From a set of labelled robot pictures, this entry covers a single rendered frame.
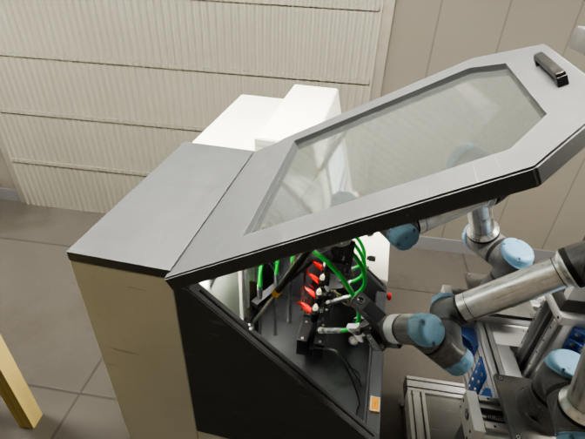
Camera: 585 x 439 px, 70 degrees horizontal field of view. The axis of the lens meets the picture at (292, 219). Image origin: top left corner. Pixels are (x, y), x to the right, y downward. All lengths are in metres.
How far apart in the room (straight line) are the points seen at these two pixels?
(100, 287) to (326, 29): 2.25
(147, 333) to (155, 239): 0.27
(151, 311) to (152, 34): 2.40
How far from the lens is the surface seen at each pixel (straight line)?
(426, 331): 1.03
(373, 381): 1.53
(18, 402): 2.61
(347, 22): 2.96
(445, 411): 2.46
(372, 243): 2.02
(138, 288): 1.15
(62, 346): 3.08
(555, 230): 3.91
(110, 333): 1.35
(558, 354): 1.39
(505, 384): 1.56
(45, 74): 3.82
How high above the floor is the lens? 2.18
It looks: 34 degrees down
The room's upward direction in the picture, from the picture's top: 3 degrees clockwise
